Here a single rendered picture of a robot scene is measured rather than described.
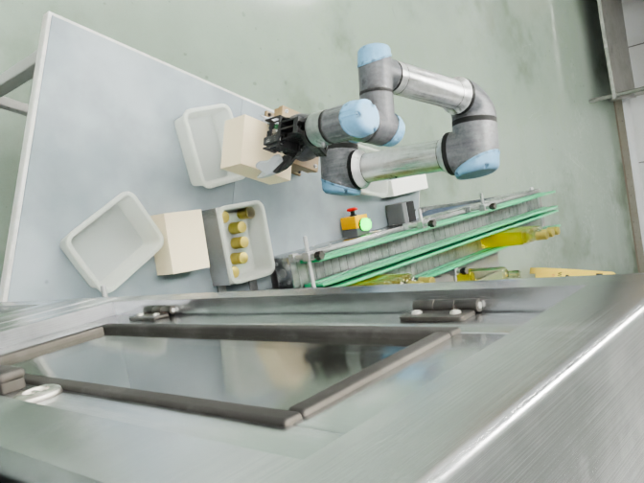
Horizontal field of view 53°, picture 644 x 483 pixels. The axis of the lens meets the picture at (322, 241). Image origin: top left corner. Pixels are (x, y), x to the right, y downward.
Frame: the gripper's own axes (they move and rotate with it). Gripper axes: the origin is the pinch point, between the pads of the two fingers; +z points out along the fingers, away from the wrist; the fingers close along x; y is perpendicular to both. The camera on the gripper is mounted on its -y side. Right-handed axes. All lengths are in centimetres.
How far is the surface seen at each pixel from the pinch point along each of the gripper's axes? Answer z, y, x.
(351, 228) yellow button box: 31, -69, 3
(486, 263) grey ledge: 24, -149, 3
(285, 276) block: 24.7, -33.3, 25.3
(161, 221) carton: 29.3, 7.6, 16.4
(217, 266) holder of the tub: 31.8, -13.3, 25.0
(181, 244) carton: 27.7, 1.8, 21.6
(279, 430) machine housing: -91, 73, 53
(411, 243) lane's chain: 23, -94, 5
